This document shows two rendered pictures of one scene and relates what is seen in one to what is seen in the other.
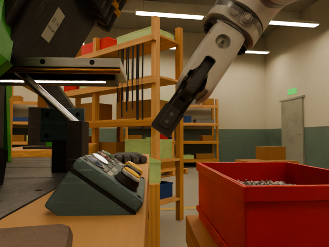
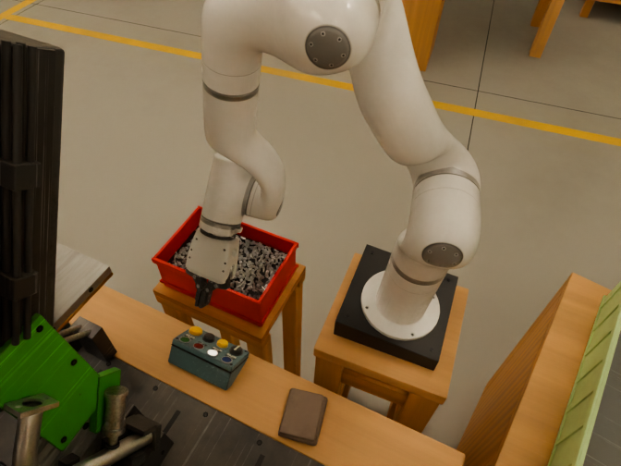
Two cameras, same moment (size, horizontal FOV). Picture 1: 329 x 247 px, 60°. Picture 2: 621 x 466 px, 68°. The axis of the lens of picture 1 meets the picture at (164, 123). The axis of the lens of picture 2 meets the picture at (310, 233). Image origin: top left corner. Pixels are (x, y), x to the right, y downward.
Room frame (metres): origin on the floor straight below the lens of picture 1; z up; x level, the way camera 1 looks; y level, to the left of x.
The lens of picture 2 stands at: (-0.03, 0.39, 1.85)
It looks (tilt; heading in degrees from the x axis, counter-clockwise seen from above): 49 degrees down; 296
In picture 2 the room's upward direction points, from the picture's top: 2 degrees clockwise
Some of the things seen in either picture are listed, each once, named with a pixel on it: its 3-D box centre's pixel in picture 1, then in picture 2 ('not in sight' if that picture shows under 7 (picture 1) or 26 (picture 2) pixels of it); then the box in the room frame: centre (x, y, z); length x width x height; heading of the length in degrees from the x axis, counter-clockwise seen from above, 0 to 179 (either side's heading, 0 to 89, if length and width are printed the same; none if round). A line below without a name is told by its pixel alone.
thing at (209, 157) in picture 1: (169, 132); not in sight; (9.26, -0.17, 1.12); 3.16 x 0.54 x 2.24; 99
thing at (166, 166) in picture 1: (161, 165); not in sight; (7.47, 0.07, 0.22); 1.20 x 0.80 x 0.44; 139
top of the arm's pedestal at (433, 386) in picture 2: not in sight; (394, 321); (0.04, -0.26, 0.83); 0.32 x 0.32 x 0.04; 6
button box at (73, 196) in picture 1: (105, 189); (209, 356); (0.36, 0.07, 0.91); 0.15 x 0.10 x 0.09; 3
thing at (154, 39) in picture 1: (105, 121); not in sight; (3.95, 0.83, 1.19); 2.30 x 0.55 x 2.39; 50
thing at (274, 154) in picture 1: (266, 163); not in sight; (6.54, -2.32, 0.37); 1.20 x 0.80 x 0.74; 107
